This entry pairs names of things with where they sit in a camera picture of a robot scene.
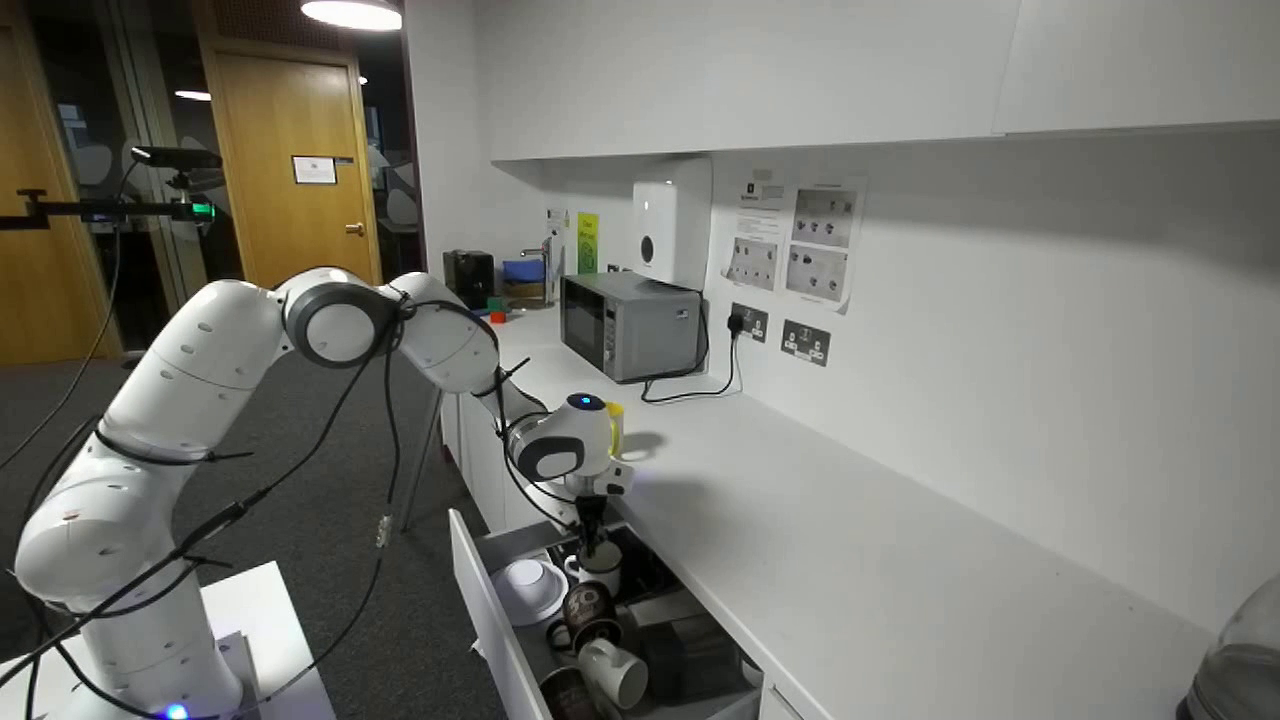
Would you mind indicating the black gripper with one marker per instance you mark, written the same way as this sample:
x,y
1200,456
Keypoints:
x,y
593,512

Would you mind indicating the white enamel mug dark rim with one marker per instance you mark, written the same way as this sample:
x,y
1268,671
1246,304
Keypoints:
x,y
608,578

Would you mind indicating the white mug yellow inside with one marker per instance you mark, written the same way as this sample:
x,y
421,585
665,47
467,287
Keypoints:
x,y
618,435

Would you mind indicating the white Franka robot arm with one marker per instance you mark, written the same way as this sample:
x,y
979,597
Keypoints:
x,y
174,402

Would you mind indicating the white robot base platform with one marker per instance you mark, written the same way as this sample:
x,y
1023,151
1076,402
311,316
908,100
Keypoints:
x,y
275,643

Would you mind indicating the white open drawer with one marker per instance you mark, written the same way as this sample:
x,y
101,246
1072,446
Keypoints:
x,y
486,627

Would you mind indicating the brown printed mug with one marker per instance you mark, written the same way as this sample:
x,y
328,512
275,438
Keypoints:
x,y
585,610

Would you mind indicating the white bowl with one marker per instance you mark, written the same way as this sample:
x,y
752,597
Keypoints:
x,y
528,585

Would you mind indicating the white base cabinet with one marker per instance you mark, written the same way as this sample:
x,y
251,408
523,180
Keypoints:
x,y
467,497

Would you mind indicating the dark translucent bag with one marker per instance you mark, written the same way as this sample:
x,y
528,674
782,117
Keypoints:
x,y
703,663

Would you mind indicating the silver microwave oven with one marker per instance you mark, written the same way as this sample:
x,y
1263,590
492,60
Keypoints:
x,y
626,334

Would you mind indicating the blue container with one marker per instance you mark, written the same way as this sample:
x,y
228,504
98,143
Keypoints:
x,y
523,272

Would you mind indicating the black countertop appliance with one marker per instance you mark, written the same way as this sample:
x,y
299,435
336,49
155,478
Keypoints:
x,y
470,282

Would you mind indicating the white paper towel dispenser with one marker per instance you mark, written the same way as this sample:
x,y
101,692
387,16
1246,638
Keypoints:
x,y
652,224

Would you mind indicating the white door sign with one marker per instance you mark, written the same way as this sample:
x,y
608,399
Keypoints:
x,y
314,169

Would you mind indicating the wooden door with sign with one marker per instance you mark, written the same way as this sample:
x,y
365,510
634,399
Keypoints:
x,y
267,132

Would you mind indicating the round ceiling lamp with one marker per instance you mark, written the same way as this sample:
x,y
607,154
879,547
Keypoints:
x,y
353,14

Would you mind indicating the small ceiling lamp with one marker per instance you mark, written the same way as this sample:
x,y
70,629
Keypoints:
x,y
193,93

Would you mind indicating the plain wooden door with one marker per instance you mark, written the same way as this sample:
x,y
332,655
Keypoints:
x,y
27,132

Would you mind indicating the dark double wall socket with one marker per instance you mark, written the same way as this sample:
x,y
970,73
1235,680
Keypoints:
x,y
757,324
805,347

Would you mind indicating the yellow green wall notice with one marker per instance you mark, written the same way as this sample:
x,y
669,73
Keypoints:
x,y
589,246

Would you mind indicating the white fused switch plate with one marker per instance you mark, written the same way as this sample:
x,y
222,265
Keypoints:
x,y
752,260
818,272

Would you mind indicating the grey printed wall notice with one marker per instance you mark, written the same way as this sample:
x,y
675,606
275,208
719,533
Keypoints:
x,y
825,216

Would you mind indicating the white wall cabinet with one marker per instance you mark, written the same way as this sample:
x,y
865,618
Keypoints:
x,y
802,64

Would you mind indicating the black camera stand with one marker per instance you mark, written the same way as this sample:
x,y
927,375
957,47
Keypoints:
x,y
82,208

